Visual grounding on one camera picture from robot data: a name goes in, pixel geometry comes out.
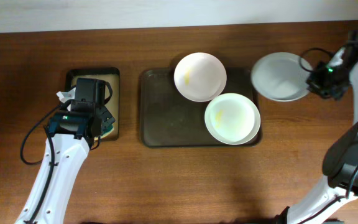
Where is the green yellow sponge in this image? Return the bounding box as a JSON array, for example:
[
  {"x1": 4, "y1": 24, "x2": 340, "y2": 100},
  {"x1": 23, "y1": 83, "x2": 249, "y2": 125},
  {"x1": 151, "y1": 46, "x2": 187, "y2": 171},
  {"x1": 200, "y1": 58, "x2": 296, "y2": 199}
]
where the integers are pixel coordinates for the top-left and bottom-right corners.
[{"x1": 94, "y1": 124, "x2": 114, "y2": 140}]

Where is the grey plate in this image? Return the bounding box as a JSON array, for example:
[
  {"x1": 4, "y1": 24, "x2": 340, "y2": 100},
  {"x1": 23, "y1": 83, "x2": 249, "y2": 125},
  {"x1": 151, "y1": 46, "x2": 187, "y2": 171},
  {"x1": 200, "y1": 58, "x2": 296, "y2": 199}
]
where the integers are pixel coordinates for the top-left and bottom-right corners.
[{"x1": 250, "y1": 52, "x2": 312, "y2": 102}]

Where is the white plate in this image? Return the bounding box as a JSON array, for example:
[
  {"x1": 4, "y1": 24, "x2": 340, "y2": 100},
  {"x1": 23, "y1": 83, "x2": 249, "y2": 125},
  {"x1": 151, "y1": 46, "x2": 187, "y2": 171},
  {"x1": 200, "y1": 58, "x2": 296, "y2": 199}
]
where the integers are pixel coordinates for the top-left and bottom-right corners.
[
  {"x1": 204, "y1": 93, "x2": 261, "y2": 145},
  {"x1": 173, "y1": 52, "x2": 227, "y2": 102}
]

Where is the white plate top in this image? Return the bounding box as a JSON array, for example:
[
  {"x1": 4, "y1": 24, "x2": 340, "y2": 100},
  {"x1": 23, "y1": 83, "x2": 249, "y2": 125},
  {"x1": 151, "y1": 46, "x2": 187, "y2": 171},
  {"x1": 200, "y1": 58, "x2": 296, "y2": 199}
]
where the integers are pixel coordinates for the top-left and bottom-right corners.
[{"x1": 173, "y1": 52, "x2": 227, "y2": 102}]

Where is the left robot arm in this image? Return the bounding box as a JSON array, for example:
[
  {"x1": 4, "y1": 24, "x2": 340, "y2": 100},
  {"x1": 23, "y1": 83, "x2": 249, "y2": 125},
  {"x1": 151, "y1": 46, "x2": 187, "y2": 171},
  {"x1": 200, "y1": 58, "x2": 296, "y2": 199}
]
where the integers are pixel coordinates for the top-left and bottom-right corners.
[{"x1": 16, "y1": 78, "x2": 115, "y2": 224}]

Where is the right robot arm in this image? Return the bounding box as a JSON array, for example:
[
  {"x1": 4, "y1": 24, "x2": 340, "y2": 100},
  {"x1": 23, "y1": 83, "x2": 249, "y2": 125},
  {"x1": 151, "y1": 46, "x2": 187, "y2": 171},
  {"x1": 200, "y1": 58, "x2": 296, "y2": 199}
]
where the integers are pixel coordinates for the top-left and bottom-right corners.
[{"x1": 273, "y1": 29, "x2": 358, "y2": 223}]

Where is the black water basin tray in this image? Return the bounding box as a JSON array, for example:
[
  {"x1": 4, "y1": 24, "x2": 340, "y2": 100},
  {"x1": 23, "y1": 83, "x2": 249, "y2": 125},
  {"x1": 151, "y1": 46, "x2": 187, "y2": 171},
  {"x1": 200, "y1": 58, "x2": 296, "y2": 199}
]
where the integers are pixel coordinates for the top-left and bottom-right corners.
[{"x1": 65, "y1": 67, "x2": 120, "y2": 141}]

